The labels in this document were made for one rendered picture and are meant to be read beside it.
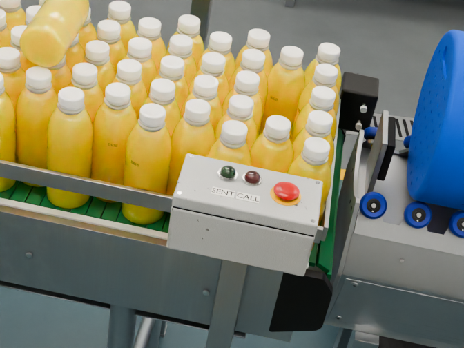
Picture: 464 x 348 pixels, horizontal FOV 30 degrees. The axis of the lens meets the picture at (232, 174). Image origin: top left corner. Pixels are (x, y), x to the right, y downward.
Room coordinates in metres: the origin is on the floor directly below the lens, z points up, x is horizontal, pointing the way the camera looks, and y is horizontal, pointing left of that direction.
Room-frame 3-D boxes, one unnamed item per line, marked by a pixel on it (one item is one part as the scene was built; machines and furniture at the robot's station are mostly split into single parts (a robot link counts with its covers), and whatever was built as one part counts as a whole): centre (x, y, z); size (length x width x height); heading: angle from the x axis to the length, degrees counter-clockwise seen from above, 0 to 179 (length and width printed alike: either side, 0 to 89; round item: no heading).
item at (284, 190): (0.93, -0.08, 1.11); 0.04 x 0.04 x 0.01
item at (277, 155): (1.09, -0.06, 0.99); 0.07 x 0.07 x 0.19
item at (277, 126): (1.09, -0.06, 1.09); 0.04 x 0.04 x 0.02
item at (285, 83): (1.31, -0.07, 0.99); 0.07 x 0.07 x 0.19
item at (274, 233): (0.93, -0.03, 1.05); 0.20 x 0.10 x 0.10; 88
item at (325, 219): (1.21, -0.17, 0.96); 0.40 x 0.01 x 0.03; 178
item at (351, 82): (1.41, -0.21, 0.95); 0.10 x 0.07 x 0.10; 178
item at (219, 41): (1.31, 0.06, 1.09); 0.04 x 0.04 x 0.02
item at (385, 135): (1.21, -0.25, 0.99); 0.10 x 0.02 x 0.12; 178
